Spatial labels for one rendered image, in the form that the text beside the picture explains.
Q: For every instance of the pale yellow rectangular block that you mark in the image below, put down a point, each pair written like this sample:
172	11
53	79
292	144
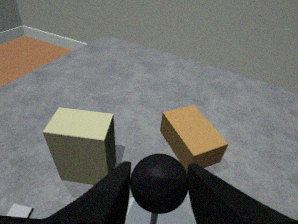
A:
82	144

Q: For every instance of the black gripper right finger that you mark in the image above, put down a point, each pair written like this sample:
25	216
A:
214	201

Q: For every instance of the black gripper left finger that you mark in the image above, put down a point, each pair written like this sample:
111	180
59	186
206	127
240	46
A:
105	203

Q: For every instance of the tan rectangular block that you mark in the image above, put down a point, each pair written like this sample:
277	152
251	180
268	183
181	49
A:
191	137

